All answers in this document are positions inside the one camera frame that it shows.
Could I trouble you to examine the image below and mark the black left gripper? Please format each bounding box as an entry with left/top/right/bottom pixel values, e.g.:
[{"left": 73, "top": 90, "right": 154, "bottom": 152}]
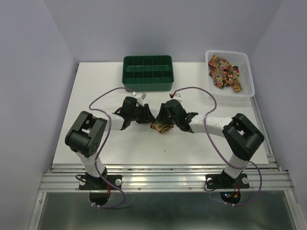
[{"left": 130, "top": 103, "right": 155, "bottom": 124}]

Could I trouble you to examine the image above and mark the paisley flamingo patterned tie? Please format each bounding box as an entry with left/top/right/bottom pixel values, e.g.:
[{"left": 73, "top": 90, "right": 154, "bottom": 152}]
[{"left": 150, "top": 120, "right": 174, "bottom": 134}]

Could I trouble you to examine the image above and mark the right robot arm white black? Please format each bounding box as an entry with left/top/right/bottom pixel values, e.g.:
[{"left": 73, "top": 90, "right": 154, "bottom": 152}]
[{"left": 152, "top": 99, "right": 264, "bottom": 187}]

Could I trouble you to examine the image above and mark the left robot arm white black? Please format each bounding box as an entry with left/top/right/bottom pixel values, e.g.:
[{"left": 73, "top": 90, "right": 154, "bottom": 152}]
[{"left": 65, "top": 92, "right": 155, "bottom": 189}]

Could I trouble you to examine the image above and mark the green divided plastic tray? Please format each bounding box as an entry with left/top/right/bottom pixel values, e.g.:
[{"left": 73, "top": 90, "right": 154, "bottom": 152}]
[{"left": 122, "top": 55, "right": 174, "bottom": 92}]

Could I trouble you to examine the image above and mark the colourful patterned tie in basket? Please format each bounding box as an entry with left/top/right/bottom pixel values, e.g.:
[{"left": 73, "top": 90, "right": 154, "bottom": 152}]
[{"left": 208, "top": 55, "right": 243, "bottom": 93}]

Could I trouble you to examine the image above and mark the white perforated plastic basket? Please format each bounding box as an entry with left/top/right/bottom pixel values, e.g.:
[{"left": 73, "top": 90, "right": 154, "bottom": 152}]
[{"left": 206, "top": 50, "right": 255, "bottom": 98}]

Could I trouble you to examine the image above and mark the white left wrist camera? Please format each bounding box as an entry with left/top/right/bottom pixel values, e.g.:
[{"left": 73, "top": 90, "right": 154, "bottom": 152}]
[{"left": 131, "top": 92, "right": 146, "bottom": 106}]

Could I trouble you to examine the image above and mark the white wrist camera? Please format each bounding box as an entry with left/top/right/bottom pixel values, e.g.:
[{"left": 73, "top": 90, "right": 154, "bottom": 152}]
[
  {"left": 131, "top": 92, "right": 146, "bottom": 106},
  {"left": 169, "top": 92, "right": 182, "bottom": 103}
]

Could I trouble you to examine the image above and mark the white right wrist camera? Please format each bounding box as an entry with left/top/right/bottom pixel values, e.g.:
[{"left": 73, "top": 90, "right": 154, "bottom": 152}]
[{"left": 169, "top": 92, "right": 182, "bottom": 103}]

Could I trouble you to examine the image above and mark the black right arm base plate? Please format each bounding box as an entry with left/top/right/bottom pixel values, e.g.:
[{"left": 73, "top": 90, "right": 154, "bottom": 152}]
[{"left": 204, "top": 173, "right": 250, "bottom": 191}]

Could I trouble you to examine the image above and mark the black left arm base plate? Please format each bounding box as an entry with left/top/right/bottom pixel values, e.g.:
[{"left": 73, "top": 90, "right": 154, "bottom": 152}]
[{"left": 75, "top": 173, "right": 122, "bottom": 191}]

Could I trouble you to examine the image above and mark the aluminium mounting rail frame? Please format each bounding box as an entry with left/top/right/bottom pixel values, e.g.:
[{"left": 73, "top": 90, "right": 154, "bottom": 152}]
[{"left": 28, "top": 95, "right": 303, "bottom": 230}]

